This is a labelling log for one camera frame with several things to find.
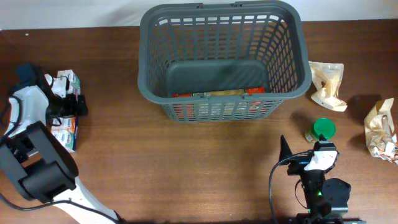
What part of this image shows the tissue pack multipack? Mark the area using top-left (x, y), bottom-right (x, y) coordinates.
top-left (51, 70), bottom-right (81, 152)

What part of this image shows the orange pasta package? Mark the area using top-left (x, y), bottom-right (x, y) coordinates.
top-left (172, 86), bottom-right (266, 121)

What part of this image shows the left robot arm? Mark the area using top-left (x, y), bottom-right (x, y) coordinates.
top-left (1, 63), bottom-right (124, 223)

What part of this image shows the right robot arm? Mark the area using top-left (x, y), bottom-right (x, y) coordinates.
top-left (278, 136), bottom-right (351, 223)

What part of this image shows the green lid jar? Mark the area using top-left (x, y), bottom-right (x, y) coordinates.
top-left (305, 118), bottom-right (336, 144)

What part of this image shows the crumpled brown paper bag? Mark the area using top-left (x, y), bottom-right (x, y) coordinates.
top-left (364, 98), bottom-right (397, 164)

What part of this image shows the crumpled beige pouch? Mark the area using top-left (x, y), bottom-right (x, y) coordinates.
top-left (309, 61), bottom-right (348, 112)

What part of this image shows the grey plastic basket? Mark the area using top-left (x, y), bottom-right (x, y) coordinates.
top-left (137, 1), bottom-right (312, 122)

